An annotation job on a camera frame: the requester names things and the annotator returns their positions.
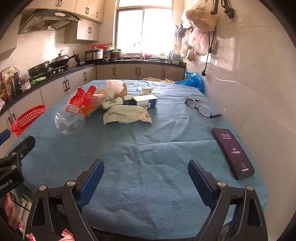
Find green cloth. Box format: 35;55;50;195
30;76;47;86

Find small white packet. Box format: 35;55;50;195
102;97;123;109

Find red plastic basket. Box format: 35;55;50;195
11;105;46;138

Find black wok with lid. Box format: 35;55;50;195
50;50;79;69

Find brown cooking pot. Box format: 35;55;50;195
110;49;122;61

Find black smartphone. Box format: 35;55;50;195
211;127;255;180

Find yellow cardboard box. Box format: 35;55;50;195
114;83;128;98

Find small white box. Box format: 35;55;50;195
136;86;154;94

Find large hanging plastic bag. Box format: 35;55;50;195
185;0;220;32

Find blue tablecloth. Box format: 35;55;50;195
7;79;270;239

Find steel rice cooker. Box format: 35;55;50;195
84;49;104;65

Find white printed plastic pouch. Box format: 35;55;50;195
103;105;152;125

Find red printed paper cup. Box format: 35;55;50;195
81;85;102;118

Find beige base cabinets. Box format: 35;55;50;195
0;59;187;158

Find gas stove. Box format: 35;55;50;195
29;65;70;80

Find blue plastic bag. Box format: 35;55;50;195
173;71;206;94

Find glass range hood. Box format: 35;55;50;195
18;9;82;35

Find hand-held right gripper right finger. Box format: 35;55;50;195
188;159;269;241

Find row of condiment bottles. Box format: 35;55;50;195
0;65;31;102

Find black cable with plug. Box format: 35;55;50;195
202;30;214;77

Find kitchen window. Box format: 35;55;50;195
113;0;176;56

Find white crumpled plastic bag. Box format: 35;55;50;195
105;79;125;101

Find red plastic wrapper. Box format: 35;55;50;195
66;87;85;114

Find steel wok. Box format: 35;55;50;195
27;61;51;77

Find white and blue box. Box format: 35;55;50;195
132;94;158;109

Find dark framed eyeglasses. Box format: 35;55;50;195
185;97;223;119

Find wall knife rack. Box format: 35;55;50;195
174;24;185;37

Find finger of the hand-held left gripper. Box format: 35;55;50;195
0;129;11;145
7;136;36;163

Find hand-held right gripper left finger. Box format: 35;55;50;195
24;158;105;241

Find yellow plastic bag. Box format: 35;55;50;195
142;77;175;84

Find chrome faucet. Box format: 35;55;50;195
134;42;144;58

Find red white patterned cloth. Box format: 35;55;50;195
24;228;75;241

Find beige wall cabinets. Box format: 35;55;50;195
30;0;105;44

